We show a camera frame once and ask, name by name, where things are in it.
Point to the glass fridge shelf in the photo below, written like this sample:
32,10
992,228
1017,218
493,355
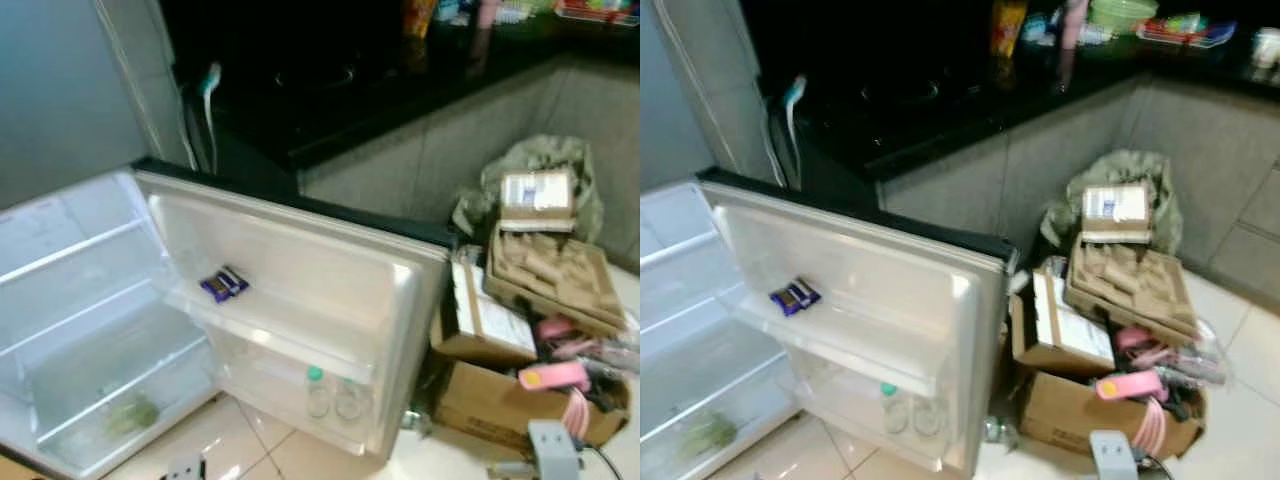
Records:
760,382
680,250
180,362
70,250
80,320
690,310

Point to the orange packet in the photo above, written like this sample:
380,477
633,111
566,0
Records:
420,15
1010,25

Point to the grey-green bag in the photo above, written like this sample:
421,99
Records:
1125,165
540,152

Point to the small metal can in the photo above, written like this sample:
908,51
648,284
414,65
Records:
1001,432
417,422

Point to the small pink plastic item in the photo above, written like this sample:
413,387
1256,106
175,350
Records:
1135,338
555,328

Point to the black kitchen countertop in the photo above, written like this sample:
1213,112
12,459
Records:
330,80
900,90

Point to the large cardboard box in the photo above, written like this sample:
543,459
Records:
1060,410
480,400

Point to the white fridge door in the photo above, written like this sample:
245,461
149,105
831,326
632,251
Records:
880,270
300,260

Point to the red plastic basket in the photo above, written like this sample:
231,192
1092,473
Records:
1185,38
600,15

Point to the grey kitchen cabinets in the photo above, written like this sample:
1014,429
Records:
1050,160
400,160

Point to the cardboard pulp tray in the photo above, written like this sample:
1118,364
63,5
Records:
1130,285
555,275

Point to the cardboard box white label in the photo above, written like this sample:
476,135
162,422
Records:
1070,335
490,325

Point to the pink bottle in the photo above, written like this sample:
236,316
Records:
1075,20
490,12

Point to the green leafy vegetable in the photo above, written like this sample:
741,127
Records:
132,415
708,438

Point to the small box white label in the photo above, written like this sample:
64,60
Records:
537,190
1115,205

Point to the purple chocolate pack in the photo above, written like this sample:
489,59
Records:
796,296
224,284

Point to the grey fridge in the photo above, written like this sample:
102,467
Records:
670,100
50,100

